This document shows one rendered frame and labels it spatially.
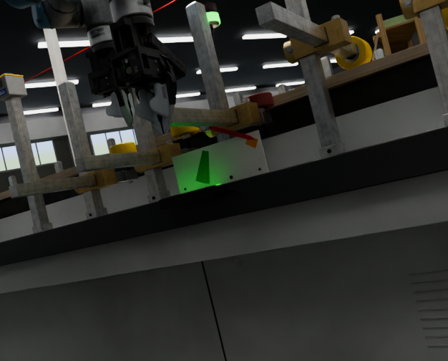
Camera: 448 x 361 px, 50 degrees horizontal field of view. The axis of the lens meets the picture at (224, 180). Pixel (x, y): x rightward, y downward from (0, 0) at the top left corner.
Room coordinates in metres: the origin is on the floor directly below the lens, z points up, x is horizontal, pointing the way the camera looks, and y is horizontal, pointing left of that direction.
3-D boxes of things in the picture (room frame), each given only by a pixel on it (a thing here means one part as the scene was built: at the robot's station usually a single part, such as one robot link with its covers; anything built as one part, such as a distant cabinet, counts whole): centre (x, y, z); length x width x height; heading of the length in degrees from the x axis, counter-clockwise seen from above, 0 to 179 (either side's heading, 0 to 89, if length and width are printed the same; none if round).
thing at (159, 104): (0.88, 0.08, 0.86); 0.06 x 0.03 x 0.09; 148
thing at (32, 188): (1.36, 0.39, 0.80); 0.44 x 0.03 x 0.04; 148
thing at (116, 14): (0.89, 0.09, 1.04); 0.08 x 0.08 x 0.05
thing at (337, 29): (1.02, -0.26, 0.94); 0.14 x 0.06 x 0.05; 58
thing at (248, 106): (1.16, -0.05, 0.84); 0.14 x 0.06 x 0.05; 58
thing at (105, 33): (1.21, 0.21, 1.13); 0.08 x 0.08 x 0.05
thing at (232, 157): (1.16, 0.01, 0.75); 0.26 x 0.01 x 0.10; 58
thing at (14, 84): (1.57, 0.61, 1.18); 0.07 x 0.07 x 0.08; 58
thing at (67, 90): (1.43, 0.39, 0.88); 0.04 x 0.04 x 0.48; 58
